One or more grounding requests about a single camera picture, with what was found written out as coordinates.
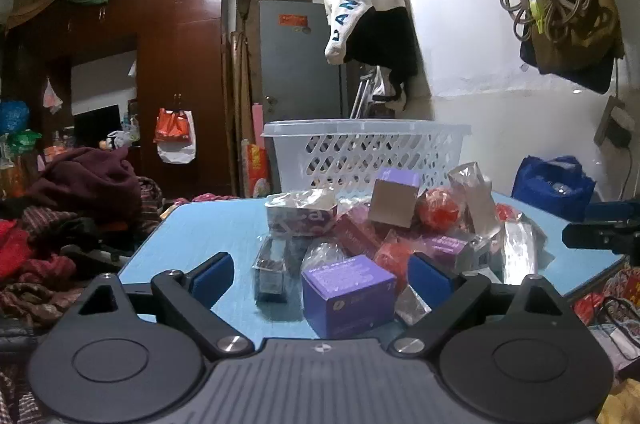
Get black garment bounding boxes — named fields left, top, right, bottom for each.
left=345, top=9, right=421, bottom=91

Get purple silver box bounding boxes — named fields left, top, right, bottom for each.
left=425, top=231, right=493, bottom=275

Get patterned clothing heap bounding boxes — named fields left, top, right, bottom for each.
left=0, top=204, right=141, bottom=330

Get wall power adapter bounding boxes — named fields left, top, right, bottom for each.
left=595, top=96, right=636, bottom=150

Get maroon cloth pile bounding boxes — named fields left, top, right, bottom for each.
left=25, top=146, right=143, bottom=225

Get blue fabric bag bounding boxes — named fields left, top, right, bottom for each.
left=511, top=155, right=596, bottom=222

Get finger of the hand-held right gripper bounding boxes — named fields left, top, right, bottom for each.
left=584, top=202, right=640, bottom=225
left=562, top=222, right=626, bottom=251

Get red patterned roll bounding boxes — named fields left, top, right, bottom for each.
left=242, top=141, right=273, bottom=200

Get wooden planks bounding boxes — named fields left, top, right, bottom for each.
left=230, top=0, right=261, bottom=200

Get clear dark packet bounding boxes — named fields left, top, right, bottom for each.
left=254, top=236, right=296, bottom=305

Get blue plastic bag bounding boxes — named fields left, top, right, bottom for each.
left=0, top=100, right=31, bottom=135

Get small pink white bag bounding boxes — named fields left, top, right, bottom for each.
left=42, top=79, right=63, bottom=115

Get black television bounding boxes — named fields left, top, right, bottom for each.
left=74, top=104, right=121, bottom=145

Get red ball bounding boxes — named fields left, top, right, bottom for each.
left=415, top=186, right=463, bottom=230
left=375, top=239, right=416, bottom=281

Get orange white plastic bag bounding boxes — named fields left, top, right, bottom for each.
left=153, top=107, right=197, bottom=165

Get small purple box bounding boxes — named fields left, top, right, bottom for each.
left=369, top=168, right=422, bottom=229

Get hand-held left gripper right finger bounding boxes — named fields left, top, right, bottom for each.
left=387, top=252, right=568, bottom=357

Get large purple box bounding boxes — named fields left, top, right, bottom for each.
left=301, top=254, right=398, bottom=339

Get brown wooden wardrobe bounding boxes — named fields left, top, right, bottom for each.
left=5, top=0, right=236, bottom=200

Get grey metal door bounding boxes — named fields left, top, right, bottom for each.
left=257, top=0, right=348, bottom=125

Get white blue cardboard box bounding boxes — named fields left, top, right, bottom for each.
left=264, top=190, right=338, bottom=239

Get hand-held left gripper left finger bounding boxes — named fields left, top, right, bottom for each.
left=75, top=252, right=253, bottom=358

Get white plastic basket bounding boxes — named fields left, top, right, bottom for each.
left=260, top=119, right=472, bottom=196

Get brown hanging bag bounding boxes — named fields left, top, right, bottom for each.
left=520, top=0, right=626, bottom=77

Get silver packet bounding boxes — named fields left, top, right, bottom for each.
left=447, top=162, right=501, bottom=237

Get green plastic bag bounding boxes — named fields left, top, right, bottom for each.
left=5, top=131, right=43, bottom=155

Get metal crutch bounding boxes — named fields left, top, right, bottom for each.
left=350, top=71, right=381, bottom=120

